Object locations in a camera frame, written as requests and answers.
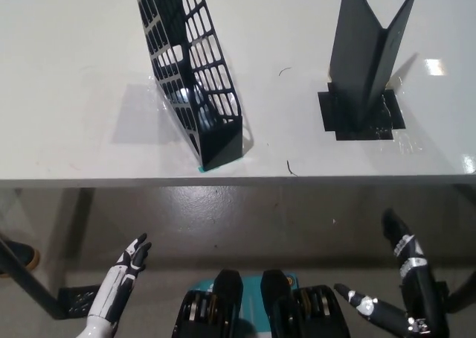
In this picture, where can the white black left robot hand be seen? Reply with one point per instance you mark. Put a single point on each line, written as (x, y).
(122, 274)

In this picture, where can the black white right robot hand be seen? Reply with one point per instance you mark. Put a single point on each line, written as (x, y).
(420, 278)

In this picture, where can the black notebook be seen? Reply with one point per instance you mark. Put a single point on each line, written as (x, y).
(353, 55)

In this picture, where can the robot left black leg block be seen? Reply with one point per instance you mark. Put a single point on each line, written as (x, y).
(228, 289)

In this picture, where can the robot black leg block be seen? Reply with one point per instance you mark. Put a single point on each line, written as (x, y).
(228, 289)
(277, 289)

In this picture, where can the robot right black leg block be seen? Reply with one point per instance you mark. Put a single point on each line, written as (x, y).
(277, 289)

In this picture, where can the black mesh file shelf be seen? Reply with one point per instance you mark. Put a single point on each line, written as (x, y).
(219, 144)

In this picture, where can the black perforated foot plate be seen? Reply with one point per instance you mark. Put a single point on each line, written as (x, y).
(80, 297)
(444, 289)

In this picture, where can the black shoe tan sole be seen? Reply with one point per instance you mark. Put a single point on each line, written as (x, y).
(18, 254)

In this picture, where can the teal tape piece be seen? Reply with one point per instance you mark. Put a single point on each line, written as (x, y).
(202, 169)

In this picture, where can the clear tape film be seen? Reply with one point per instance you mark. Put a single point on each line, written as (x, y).
(409, 144)

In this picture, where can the black tape patch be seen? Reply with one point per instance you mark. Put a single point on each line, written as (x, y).
(386, 126)

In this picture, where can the curved black thread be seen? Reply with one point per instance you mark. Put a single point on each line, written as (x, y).
(285, 69)

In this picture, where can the black metal frame leg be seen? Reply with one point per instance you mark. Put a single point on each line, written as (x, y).
(465, 297)
(33, 278)

